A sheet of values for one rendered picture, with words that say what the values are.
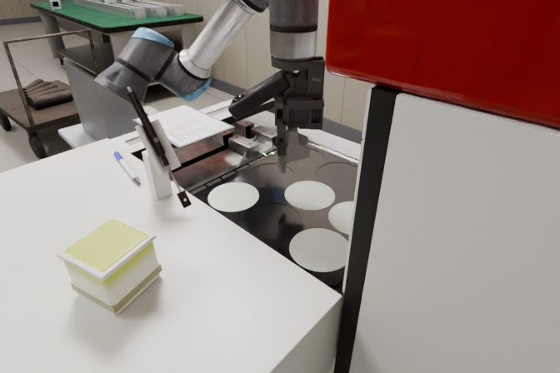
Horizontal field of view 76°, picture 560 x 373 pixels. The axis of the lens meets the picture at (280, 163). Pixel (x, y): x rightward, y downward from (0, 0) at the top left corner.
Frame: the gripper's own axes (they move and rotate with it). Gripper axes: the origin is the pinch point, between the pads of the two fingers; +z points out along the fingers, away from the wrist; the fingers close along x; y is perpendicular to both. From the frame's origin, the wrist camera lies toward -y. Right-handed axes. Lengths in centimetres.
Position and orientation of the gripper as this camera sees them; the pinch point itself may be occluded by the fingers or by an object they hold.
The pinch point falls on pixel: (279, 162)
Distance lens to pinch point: 67.7
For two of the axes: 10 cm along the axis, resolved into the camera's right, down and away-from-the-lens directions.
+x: 0.0, -5.0, 8.6
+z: 0.0, 8.6, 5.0
